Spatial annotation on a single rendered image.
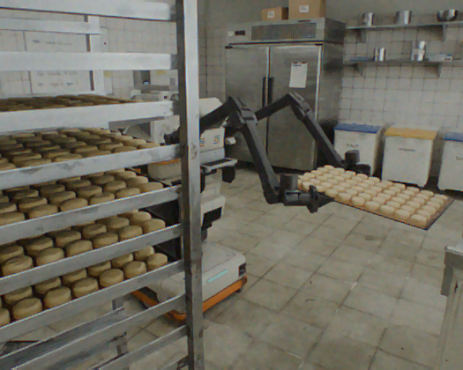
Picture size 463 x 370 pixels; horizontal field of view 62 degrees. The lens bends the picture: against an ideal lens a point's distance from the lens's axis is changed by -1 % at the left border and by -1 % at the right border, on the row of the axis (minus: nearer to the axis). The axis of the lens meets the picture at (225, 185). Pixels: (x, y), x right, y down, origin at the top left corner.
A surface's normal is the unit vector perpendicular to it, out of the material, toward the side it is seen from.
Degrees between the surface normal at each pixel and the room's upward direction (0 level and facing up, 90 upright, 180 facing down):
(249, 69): 90
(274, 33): 90
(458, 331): 90
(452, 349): 90
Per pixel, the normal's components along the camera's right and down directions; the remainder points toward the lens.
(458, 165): -0.61, 0.26
